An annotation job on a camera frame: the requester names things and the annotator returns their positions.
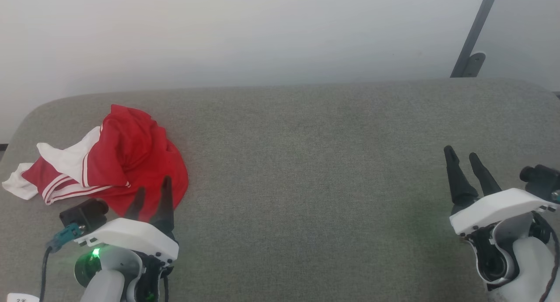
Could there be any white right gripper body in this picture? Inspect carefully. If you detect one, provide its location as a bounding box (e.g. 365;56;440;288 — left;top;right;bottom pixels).
450;188;557;236

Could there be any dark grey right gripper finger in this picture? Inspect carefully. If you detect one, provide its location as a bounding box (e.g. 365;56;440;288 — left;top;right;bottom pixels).
469;152;503;197
444;145;479;215

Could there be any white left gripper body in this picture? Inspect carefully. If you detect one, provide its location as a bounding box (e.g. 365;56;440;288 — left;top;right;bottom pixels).
74;218;179;274

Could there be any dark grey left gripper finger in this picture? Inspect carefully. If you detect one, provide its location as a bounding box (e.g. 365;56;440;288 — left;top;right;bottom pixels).
150;176;175;240
124;187;146;220

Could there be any red and white shirt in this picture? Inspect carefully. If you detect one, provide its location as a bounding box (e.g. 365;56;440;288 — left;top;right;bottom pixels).
2;104;189;218

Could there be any black cable with teal connector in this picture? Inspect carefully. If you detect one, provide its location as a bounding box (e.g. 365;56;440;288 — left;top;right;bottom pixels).
39;223;86;302

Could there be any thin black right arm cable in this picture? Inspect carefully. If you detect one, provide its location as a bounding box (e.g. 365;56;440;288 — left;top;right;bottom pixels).
539;214;560;302

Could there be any grey metal pole with bracket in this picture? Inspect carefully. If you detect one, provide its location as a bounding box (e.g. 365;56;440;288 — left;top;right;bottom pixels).
451;0;502;78

